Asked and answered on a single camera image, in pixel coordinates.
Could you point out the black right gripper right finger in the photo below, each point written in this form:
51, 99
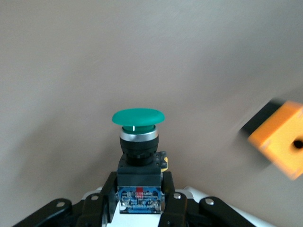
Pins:
180, 210

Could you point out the green mushroom push button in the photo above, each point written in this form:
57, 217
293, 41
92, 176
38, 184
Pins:
138, 117

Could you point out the orange box with hole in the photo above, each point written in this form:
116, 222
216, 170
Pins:
281, 137

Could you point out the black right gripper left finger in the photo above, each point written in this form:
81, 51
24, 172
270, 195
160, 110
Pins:
94, 210

